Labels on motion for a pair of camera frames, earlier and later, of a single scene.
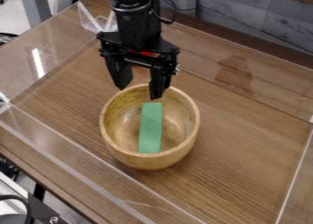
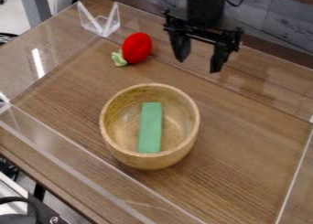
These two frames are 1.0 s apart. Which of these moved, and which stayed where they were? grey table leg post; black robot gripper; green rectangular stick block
Moved: black robot gripper
Stayed: green rectangular stick block; grey table leg post
